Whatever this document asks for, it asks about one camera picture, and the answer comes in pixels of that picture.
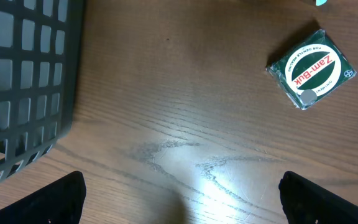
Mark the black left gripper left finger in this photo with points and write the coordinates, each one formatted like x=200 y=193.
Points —
x=59 y=202

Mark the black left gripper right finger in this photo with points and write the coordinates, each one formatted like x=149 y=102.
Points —
x=306 y=202

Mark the green Zam-Buk ointment tin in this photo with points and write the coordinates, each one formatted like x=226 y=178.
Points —
x=311 y=70

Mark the teal wet wipes pack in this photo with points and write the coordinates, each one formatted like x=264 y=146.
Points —
x=320 y=2

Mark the grey plastic mesh basket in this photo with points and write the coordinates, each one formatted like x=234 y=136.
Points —
x=40 y=44

